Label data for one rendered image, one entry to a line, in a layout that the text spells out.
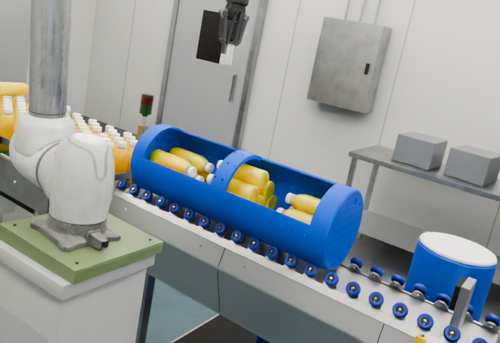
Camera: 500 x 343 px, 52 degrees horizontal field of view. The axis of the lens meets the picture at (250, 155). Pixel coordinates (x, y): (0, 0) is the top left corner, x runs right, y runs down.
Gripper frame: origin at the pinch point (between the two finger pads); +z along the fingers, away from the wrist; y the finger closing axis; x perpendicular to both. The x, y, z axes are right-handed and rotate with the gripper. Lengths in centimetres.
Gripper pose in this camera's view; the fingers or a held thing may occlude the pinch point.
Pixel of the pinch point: (226, 54)
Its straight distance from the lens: 173.8
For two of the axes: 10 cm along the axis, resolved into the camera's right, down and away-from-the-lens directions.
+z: -2.0, 9.5, 2.4
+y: -6.2, 0.6, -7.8
